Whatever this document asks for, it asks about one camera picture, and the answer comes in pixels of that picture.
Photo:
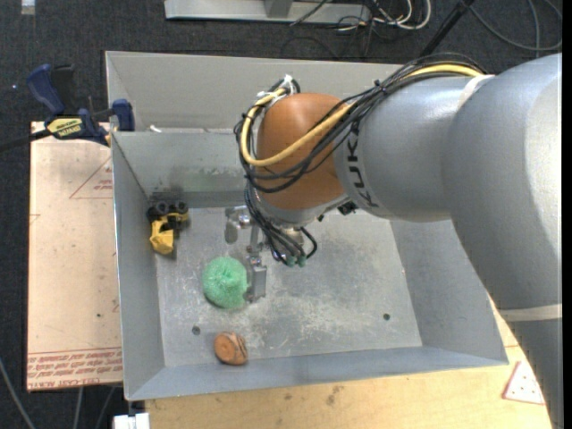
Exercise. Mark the yellow and black tool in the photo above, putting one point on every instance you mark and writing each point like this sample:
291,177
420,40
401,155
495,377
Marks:
163,235

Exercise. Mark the brown round wooden piece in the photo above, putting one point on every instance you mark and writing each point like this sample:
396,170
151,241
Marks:
230,349

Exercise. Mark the pale grey metal gripper finger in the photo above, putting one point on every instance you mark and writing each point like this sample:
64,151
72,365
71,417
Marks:
258,282

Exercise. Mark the green mesh scrubber ball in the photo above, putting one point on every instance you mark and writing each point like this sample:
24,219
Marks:
223,284

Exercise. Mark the black cylinder on white bracket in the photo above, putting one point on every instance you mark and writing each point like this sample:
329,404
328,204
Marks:
347,207

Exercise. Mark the brown cardboard board red print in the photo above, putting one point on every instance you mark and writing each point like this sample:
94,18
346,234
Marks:
71,257

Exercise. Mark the grey metal bin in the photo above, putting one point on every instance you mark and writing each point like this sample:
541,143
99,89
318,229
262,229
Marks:
339,284

